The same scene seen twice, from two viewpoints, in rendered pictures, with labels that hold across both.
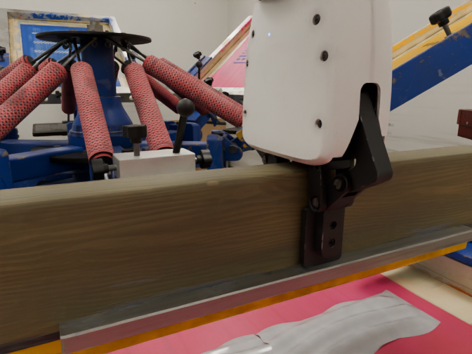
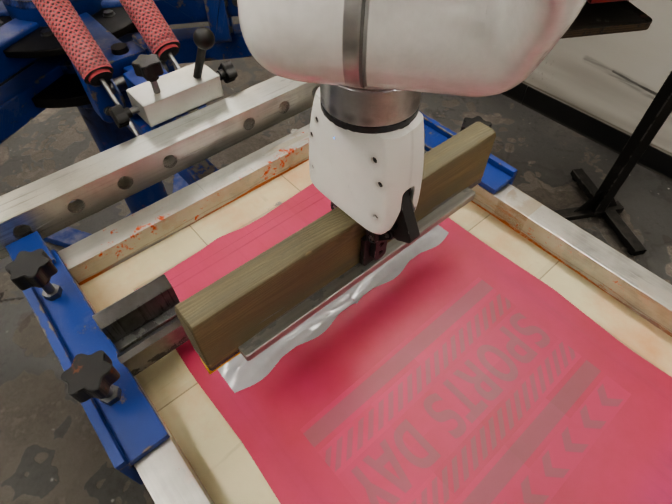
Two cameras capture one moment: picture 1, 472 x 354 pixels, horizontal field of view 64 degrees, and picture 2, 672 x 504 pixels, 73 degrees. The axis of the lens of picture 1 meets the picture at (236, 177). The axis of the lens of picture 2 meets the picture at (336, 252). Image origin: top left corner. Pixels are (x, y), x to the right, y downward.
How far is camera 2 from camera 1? 0.26 m
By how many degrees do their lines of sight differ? 39
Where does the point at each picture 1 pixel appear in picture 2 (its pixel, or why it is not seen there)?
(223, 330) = not seen: hidden behind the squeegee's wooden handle
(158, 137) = (154, 29)
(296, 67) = (359, 177)
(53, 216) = (229, 312)
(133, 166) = (160, 108)
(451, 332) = (454, 241)
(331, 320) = not seen: hidden behind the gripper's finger
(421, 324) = (435, 238)
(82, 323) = (251, 344)
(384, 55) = (418, 168)
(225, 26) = not seen: outside the picture
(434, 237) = (446, 209)
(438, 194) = (452, 180)
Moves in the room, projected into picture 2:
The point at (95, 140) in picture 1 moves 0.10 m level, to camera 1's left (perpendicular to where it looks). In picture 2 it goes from (81, 51) to (12, 59)
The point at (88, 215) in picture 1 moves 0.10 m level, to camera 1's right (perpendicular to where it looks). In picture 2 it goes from (246, 302) to (364, 279)
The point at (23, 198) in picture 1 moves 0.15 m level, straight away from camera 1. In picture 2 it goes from (211, 310) to (118, 209)
